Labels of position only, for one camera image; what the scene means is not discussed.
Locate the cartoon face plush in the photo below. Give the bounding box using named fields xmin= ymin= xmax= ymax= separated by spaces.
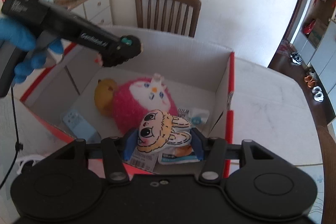
xmin=137 ymin=110 xmax=192 ymax=153

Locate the pink fuzzy plush ball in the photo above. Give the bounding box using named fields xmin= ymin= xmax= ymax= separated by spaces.
xmin=112 ymin=74 xmax=178 ymax=135

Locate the yellow hot dog squishy toy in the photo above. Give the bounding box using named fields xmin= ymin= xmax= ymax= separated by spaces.
xmin=94 ymin=79 xmax=117 ymax=117

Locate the blue gloved left hand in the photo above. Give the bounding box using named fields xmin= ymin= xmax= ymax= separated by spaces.
xmin=1 ymin=17 xmax=64 ymax=97

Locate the white blue snack packet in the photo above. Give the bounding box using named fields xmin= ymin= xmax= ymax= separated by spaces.
xmin=158 ymin=108 xmax=210 ymax=165

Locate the light blue remote control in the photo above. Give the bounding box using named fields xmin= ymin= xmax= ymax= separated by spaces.
xmin=62 ymin=109 xmax=101 ymax=144

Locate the red and white cardboard box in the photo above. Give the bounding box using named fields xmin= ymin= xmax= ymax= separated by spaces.
xmin=23 ymin=26 xmax=235 ymax=175

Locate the white drawer cabinet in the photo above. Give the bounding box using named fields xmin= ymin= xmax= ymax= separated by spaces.
xmin=62 ymin=0 xmax=113 ymax=26

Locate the dark wooden chair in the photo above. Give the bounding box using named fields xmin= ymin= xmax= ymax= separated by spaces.
xmin=135 ymin=0 xmax=202 ymax=38

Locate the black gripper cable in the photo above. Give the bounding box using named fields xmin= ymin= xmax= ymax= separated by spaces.
xmin=0 ymin=84 xmax=25 ymax=189

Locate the white wall cupboard unit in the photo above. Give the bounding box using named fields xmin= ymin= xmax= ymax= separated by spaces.
xmin=288 ymin=0 xmax=336 ymax=98

